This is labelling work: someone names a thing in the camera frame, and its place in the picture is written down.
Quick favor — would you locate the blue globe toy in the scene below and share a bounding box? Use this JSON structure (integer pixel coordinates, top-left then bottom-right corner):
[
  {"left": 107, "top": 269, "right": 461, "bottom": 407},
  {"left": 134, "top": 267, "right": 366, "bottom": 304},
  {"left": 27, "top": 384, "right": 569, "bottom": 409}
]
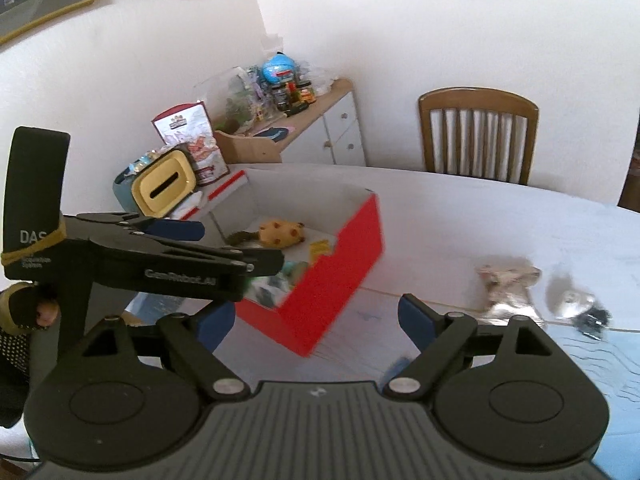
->
[{"left": 262, "top": 52, "right": 299, "bottom": 83}]

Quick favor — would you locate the silver foil packet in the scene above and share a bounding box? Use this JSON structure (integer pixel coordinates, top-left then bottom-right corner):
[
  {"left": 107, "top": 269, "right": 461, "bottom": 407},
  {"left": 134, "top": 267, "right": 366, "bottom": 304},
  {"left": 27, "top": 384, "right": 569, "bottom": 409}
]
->
[{"left": 475, "top": 260, "right": 543, "bottom": 323}]

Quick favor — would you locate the white cup mask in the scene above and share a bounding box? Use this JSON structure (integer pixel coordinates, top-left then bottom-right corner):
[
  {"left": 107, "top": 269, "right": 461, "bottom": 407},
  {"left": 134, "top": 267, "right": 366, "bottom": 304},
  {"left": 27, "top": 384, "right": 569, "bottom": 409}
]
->
[{"left": 546, "top": 277, "right": 596, "bottom": 320}]

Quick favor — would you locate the tissue box with yellow lid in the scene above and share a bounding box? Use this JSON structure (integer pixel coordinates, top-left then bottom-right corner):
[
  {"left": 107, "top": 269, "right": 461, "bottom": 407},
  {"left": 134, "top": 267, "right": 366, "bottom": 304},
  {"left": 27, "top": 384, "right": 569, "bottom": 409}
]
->
[{"left": 112, "top": 147, "right": 203, "bottom": 220}]

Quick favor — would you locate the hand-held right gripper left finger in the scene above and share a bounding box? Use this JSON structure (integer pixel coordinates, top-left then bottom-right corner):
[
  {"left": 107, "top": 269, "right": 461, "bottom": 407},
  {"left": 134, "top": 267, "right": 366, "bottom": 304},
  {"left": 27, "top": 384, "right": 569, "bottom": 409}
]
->
[{"left": 82, "top": 302, "right": 251, "bottom": 397}]

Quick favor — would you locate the blue dish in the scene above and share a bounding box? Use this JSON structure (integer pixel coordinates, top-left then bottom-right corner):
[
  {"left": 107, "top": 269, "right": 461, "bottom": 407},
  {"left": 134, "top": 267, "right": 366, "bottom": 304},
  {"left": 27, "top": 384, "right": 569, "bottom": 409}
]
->
[{"left": 252, "top": 126, "right": 291, "bottom": 142}]

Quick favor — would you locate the wooden chair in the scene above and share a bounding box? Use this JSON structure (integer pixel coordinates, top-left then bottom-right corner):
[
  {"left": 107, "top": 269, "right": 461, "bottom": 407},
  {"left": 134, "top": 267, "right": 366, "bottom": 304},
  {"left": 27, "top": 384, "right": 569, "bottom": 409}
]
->
[{"left": 417, "top": 87, "right": 541, "bottom": 186}]

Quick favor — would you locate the yellow spotted plush toy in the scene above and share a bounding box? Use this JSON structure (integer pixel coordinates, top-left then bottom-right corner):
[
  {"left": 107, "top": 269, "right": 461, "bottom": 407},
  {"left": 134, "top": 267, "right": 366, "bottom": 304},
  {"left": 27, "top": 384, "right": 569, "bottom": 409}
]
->
[{"left": 227, "top": 217, "right": 307, "bottom": 249}]

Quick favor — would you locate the white wooden sideboard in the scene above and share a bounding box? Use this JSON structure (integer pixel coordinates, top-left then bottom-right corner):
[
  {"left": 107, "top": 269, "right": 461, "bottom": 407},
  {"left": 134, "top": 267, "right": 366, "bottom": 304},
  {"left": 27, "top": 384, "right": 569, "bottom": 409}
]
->
[{"left": 215, "top": 78, "right": 368, "bottom": 167}]

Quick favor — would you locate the clear plastic bag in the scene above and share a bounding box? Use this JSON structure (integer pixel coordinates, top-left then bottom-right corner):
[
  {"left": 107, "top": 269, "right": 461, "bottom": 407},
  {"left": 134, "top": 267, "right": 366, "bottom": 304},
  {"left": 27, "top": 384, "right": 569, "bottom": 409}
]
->
[{"left": 192, "top": 65, "right": 266, "bottom": 128}]

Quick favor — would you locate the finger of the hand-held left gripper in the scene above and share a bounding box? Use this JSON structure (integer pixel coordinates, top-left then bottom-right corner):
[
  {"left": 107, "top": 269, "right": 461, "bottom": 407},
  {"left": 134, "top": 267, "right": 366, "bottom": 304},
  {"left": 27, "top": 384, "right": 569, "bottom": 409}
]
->
[
  {"left": 75, "top": 212, "right": 206, "bottom": 243},
  {"left": 120, "top": 230, "right": 287, "bottom": 282}
]

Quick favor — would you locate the person's left hand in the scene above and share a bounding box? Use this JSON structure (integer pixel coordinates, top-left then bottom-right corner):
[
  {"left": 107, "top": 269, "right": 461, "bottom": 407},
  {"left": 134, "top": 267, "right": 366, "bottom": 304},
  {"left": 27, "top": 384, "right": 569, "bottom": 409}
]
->
[{"left": 0, "top": 282, "right": 63, "bottom": 333}]

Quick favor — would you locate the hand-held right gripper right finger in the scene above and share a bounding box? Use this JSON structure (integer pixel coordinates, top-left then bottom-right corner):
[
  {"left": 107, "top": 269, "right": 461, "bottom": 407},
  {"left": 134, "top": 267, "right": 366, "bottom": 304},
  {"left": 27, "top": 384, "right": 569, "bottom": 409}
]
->
[{"left": 387, "top": 294, "right": 551, "bottom": 396}]

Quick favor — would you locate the dark glass jar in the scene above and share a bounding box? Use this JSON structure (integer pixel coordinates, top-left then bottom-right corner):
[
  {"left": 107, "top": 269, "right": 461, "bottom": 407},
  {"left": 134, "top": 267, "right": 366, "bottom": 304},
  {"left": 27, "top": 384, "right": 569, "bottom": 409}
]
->
[{"left": 270, "top": 82, "right": 292, "bottom": 112}]

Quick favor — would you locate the red storage box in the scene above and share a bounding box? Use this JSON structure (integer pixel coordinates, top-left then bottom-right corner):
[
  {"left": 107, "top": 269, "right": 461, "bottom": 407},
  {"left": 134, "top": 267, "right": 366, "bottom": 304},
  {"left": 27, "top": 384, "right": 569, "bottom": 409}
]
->
[{"left": 182, "top": 167, "right": 386, "bottom": 358}]

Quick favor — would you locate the red and white snack bag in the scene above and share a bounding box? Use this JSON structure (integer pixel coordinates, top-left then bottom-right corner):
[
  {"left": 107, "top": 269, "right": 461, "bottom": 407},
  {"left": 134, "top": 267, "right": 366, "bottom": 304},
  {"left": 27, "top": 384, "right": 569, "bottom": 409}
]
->
[{"left": 151, "top": 101, "right": 231, "bottom": 188}]

